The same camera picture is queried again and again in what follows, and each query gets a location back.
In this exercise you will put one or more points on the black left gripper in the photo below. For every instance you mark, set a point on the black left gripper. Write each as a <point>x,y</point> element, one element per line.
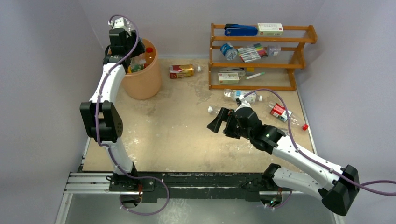
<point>139,48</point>

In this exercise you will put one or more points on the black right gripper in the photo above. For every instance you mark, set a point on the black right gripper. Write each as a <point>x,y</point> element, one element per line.
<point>227,122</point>

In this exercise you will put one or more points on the clear bottle dark green label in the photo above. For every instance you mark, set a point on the clear bottle dark green label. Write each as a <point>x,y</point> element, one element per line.
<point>213,110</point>

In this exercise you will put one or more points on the clear bottle blue label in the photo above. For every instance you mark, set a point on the clear bottle blue label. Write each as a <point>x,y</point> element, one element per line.
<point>145,59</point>

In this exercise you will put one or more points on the green tea bottle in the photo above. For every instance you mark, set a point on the green tea bottle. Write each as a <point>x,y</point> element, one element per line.
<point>136,66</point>

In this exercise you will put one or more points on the red white label bottle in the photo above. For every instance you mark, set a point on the red white label bottle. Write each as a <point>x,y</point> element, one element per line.
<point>279,112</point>

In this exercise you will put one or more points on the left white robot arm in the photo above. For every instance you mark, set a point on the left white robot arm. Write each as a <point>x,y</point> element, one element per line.
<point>100,117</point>

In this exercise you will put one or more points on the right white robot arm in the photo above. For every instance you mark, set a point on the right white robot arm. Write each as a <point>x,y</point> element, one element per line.
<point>303,164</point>

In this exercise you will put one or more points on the orange plastic bin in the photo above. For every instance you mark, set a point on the orange plastic bin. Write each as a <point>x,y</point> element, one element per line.
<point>146,83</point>

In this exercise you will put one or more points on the white blue label bottle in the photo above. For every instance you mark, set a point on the white blue label bottle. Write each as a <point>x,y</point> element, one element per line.
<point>237,94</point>

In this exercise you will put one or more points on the white stapler box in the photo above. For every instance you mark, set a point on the white stapler box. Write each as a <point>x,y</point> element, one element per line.
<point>228,78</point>

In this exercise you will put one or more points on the grey stapler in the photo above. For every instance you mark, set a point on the grey stapler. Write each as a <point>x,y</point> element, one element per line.
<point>239,70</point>

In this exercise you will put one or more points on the red gold tea bottle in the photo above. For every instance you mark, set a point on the red gold tea bottle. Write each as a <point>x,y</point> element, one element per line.
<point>185,70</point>

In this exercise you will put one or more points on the green white marker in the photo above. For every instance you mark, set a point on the green white marker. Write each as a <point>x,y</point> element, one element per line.
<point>255,75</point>

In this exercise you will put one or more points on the wooden shelf rack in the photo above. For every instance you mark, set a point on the wooden shelf rack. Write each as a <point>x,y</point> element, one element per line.
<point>260,61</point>

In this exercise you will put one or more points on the blue tape roll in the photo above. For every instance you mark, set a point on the blue tape roll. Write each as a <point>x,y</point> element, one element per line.
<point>228,51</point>

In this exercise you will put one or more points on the pack of coloured markers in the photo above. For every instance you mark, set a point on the pack of coloured markers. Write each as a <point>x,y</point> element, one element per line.
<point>252,52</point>

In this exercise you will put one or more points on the small clear jar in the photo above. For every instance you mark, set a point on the small clear jar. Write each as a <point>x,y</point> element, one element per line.
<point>273,50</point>

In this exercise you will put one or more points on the blue stapler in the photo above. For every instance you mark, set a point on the blue stapler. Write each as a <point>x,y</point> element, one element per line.
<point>239,30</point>

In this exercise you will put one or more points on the white red box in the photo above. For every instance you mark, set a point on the white red box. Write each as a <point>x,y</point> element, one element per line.
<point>269,29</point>

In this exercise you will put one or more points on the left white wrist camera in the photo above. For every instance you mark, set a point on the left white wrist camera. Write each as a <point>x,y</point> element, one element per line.
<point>122,23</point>

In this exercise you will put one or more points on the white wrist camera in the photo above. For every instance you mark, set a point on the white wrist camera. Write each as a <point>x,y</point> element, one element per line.
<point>122,23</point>
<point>242,103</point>

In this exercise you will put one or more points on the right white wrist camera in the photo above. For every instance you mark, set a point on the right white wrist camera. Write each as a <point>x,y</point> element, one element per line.
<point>242,103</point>

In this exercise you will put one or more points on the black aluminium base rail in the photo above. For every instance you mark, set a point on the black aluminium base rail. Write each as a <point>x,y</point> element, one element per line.
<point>199,185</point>

